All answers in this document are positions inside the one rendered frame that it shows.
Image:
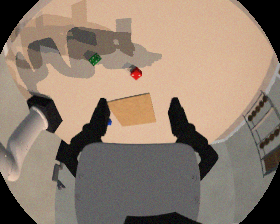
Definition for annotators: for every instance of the tan mat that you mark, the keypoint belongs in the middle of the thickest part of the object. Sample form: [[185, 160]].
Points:
[[133, 110]]

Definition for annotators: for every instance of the green die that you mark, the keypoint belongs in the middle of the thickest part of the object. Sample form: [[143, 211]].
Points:
[[94, 59]]

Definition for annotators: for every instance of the red die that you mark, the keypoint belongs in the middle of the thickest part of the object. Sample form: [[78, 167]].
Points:
[[136, 73]]

